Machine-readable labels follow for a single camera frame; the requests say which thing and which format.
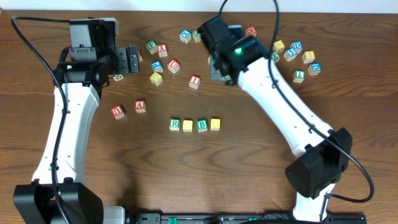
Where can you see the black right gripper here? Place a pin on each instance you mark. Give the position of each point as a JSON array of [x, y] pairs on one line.
[[218, 73]]

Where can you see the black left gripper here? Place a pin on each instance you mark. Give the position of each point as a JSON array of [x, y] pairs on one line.
[[123, 59]]

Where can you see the yellow o block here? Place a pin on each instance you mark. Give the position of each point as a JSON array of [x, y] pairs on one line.
[[187, 125], [215, 124]]

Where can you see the green B block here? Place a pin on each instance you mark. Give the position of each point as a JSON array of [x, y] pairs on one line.
[[202, 125]]

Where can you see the yellow O block front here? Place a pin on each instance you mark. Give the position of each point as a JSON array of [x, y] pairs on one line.
[[187, 125]]

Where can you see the green R block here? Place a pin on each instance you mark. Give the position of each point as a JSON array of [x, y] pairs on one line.
[[174, 124]]

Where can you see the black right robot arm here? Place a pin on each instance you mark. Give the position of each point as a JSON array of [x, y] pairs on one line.
[[321, 153]]

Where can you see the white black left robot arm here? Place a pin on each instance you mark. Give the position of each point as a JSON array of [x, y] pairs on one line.
[[58, 191]]

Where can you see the green J block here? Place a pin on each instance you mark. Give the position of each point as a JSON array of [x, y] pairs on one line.
[[118, 77]]

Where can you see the red G block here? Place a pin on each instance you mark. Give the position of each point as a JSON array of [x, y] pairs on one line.
[[139, 56]]

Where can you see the red I block left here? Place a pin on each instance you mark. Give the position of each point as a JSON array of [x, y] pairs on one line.
[[194, 82]]

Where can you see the green F block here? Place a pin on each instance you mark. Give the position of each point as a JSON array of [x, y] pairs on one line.
[[152, 46]]

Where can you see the blue P block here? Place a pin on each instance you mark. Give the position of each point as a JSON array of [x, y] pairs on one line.
[[157, 66]]

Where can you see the yellow block by P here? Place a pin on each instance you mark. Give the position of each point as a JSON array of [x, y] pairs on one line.
[[156, 78]]

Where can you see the red Y block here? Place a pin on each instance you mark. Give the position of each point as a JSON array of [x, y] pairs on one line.
[[162, 50]]

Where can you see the red block top right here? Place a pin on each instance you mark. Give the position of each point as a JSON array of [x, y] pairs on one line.
[[251, 31]]

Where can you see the blue X block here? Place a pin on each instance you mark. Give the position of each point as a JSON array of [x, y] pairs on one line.
[[185, 36]]

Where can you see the red A block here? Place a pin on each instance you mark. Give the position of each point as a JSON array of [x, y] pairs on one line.
[[140, 106]]

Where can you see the red U block middle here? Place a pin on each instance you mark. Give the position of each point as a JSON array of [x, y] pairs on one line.
[[173, 66]]

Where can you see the red u block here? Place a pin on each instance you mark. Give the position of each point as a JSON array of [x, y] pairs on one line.
[[118, 112], [173, 66]]

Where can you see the red U block near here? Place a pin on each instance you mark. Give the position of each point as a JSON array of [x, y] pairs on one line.
[[118, 112]]

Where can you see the green Z block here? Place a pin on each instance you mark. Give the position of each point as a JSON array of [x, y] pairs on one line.
[[275, 57]]

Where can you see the yellow block soccer side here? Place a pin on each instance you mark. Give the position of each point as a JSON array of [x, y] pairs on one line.
[[278, 46]]

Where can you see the blue 5 block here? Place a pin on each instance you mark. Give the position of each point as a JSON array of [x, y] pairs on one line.
[[290, 54]]

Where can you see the blue D block upper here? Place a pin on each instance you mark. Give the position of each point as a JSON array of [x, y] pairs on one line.
[[297, 46]]

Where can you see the blue d block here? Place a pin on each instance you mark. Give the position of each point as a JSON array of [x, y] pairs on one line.
[[297, 46], [314, 69]]

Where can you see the green 7 block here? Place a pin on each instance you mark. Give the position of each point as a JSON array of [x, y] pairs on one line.
[[299, 76]]

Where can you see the yellow 8 block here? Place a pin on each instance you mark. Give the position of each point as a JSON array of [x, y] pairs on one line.
[[308, 57]]

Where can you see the blue D block right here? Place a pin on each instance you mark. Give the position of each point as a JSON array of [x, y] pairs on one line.
[[314, 69]]

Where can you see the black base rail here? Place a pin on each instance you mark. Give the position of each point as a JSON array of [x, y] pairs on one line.
[[155, 218]]

